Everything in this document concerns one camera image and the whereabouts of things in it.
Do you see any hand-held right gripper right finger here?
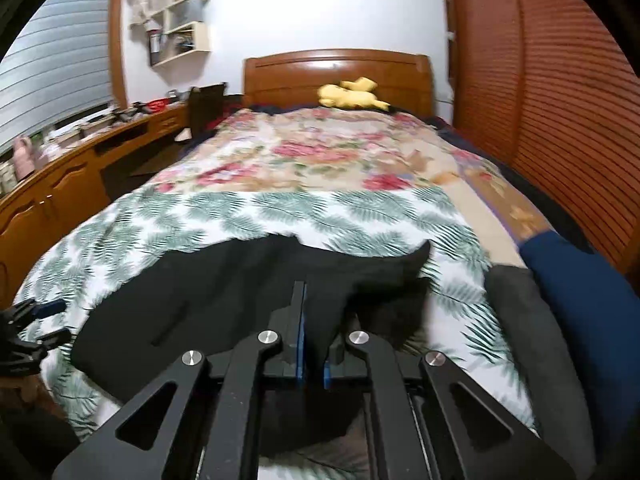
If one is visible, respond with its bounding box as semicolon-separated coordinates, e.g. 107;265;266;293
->
322;329;595;480

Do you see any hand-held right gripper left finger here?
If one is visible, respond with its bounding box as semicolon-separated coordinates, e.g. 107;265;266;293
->
52;280;307;480

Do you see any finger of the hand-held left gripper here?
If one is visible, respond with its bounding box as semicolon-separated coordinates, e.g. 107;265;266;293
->
22;299;67;319
31;328;72;354

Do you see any black shirt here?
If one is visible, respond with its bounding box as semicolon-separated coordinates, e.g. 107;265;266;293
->
70;232;434;456

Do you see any wooden desk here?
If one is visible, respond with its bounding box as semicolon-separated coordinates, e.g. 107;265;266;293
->
0;100;192;306

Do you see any leaf print bedsheet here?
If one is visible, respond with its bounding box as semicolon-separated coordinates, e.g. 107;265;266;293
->
20;186;540;480

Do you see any pink bottle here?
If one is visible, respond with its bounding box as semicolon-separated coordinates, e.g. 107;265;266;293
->
12;135;37;180

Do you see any floral blanket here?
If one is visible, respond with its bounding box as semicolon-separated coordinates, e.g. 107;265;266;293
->
150;106;551;242

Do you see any folded grey cloth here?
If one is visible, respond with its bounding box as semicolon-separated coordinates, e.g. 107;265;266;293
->
484;265;597;463

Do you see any yellow plush toy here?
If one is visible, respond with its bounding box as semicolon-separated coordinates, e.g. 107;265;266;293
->
318;77;391;112

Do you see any dark wooden chair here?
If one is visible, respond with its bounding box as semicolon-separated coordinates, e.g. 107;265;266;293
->
175;82;229;142

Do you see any grey window blind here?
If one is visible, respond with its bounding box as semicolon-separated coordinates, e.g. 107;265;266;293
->
0;0;114;155

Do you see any wooden headboard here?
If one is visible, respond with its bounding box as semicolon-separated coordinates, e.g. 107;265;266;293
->
243;48;434;119

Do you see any folded blue cloth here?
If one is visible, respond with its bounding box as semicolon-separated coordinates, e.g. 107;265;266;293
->
519;230;640;443

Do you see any wooden louvred wardrobe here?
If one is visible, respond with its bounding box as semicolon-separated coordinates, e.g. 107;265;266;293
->
441;0;640;277

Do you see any white wall shelf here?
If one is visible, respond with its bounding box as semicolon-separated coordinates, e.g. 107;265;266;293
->
149;0;212;67

